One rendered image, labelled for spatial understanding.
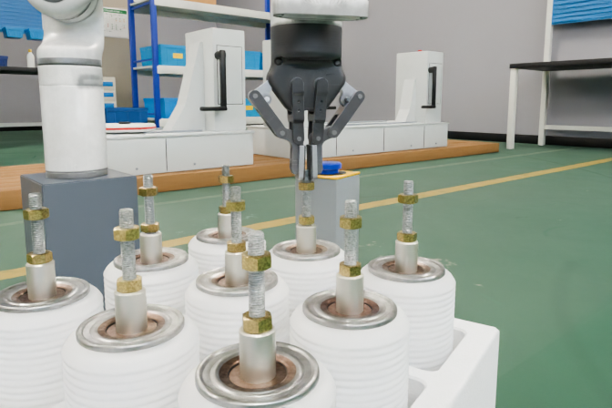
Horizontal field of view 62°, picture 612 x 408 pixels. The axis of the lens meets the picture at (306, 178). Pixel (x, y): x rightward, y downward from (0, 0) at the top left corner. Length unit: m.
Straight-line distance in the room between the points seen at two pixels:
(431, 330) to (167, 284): 0.26
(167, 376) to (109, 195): 0.51
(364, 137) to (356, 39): 3.95
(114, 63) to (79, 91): 6.03
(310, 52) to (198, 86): 2.32
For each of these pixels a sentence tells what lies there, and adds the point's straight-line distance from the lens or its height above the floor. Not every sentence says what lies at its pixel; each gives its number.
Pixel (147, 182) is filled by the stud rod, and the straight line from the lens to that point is 0.55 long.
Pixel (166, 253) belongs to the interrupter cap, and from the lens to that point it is 0.58.
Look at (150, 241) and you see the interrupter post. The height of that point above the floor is 0.27.
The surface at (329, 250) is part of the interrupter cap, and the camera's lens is 0.57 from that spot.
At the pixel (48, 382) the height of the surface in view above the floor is 0.19.
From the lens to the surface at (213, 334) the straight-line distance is 0.46.
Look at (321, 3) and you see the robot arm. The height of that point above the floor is 0.50.
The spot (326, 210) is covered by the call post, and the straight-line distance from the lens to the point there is 0.72.
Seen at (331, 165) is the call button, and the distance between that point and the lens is 0.73.
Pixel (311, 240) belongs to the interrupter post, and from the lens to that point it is 0.57.
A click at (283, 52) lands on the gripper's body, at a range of 0.53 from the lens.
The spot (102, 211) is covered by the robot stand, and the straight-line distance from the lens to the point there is 0.85.
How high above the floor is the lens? 0.42
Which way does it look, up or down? 8 degrees down
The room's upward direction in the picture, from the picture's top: straight up
